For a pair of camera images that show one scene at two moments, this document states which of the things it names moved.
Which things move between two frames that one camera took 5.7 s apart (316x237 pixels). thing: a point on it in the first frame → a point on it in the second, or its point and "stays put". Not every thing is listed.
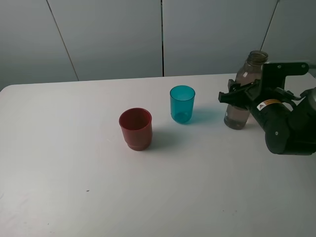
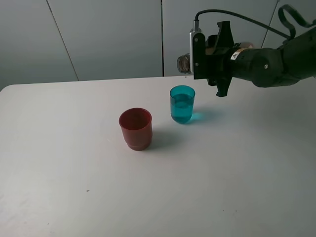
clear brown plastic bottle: x=235 y=117 → x=183 y=62
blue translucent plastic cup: x=182 y=100 stays put
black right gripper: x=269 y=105 → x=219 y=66
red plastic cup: x=137 y=124 stays put
